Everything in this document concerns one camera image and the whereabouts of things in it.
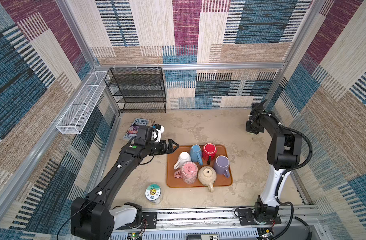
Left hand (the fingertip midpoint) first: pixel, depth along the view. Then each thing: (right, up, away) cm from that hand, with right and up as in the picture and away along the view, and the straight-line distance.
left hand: (172, 145), depth 78 cm
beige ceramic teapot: (+18, -16, 0) cm, 24 cm away
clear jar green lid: (-9, -23, -4) cm, 25 cm away
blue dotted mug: (+13, -7, +9) cm, 17 cm away
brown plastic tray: (-2, -11, +16) cm, 19 cm away
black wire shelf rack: (-27, +35, +30) cm, 54 cm away
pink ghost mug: (+8, -14, -2) cm, 16 cm away
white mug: (+6, -8, +7) cm, 12 cm away
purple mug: (+26, -12, +5) cm, 29 cm away
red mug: (+20, -5, +9) cm, 23 cm away
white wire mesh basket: (-46, +13, -7) cm, 48 cm away
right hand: (+51, +6, +20) cm, 55 cm away
